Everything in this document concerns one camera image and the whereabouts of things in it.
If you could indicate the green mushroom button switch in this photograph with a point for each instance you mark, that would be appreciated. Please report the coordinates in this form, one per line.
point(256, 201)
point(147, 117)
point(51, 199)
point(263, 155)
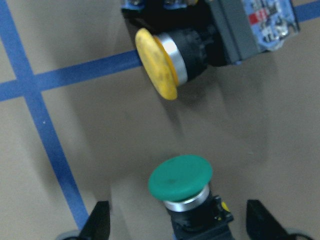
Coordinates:
point(182, 183)

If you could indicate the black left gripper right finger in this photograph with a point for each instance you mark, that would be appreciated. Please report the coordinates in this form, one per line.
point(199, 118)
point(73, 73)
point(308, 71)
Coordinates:
point(261, 224)

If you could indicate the yellow mushroom button switch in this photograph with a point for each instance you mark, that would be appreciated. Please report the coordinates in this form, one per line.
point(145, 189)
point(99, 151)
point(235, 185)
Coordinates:
point(178, 39)

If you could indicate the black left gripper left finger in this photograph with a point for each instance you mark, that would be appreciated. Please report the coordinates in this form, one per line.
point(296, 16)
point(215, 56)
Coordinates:
point(98, 224)

